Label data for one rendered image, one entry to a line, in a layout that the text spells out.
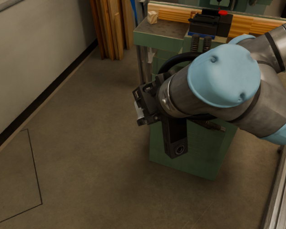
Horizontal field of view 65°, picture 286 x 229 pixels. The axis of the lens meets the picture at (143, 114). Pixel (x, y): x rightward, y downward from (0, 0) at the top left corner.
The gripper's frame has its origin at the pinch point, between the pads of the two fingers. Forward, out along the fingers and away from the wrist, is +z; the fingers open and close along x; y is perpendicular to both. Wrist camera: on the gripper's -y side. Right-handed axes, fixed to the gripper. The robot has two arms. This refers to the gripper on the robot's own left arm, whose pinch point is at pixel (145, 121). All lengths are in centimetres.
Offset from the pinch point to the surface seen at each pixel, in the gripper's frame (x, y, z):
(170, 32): -32.4, 29.8, 22.9
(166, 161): -34, -31, 82
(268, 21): -65, 19, 7
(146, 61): -63, 45, 116
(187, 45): -28.3, 18.8, 9.8
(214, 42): -34.0, 15.6, 3.3
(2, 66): 40, 66, 108
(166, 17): -38, 39, 29
